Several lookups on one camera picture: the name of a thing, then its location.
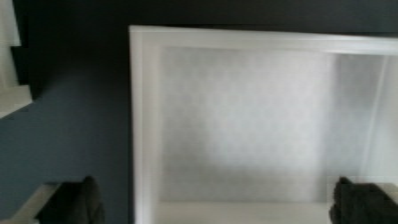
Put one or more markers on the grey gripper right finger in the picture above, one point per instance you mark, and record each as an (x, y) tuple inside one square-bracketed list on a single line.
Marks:
[(364, 204)]

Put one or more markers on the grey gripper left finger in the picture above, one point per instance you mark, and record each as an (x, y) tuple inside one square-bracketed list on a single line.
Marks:
[(76, 205)]

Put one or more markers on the white drawer cabinet box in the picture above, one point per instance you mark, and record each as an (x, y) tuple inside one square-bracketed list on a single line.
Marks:
[(15, 92)]

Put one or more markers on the white front drawer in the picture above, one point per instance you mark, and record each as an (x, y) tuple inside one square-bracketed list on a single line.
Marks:
[(266, 118)]

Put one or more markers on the white front fence rail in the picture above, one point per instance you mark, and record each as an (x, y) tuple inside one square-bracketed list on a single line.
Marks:
[(26, 215)]

